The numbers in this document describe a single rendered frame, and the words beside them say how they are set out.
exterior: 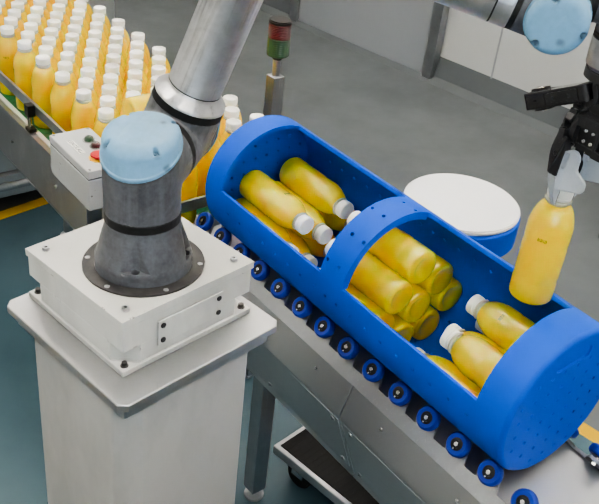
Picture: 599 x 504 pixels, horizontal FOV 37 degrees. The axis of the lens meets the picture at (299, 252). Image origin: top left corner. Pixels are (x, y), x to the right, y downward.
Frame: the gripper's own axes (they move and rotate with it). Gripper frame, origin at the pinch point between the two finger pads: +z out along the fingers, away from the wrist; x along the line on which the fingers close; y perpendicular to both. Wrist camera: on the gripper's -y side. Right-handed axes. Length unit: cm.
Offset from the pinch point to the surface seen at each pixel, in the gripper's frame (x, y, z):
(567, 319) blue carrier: 1.2, 7.1, 20.3
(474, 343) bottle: -5.9, -3.7, 30.0
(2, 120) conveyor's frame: -22, -173, 60
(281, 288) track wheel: -10, -50, 47
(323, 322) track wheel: -10, -36, 47
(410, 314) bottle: -1.1, -22.5, 38.6
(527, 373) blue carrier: -9.9, 9.7, 24.6
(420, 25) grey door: 285, -301, 115
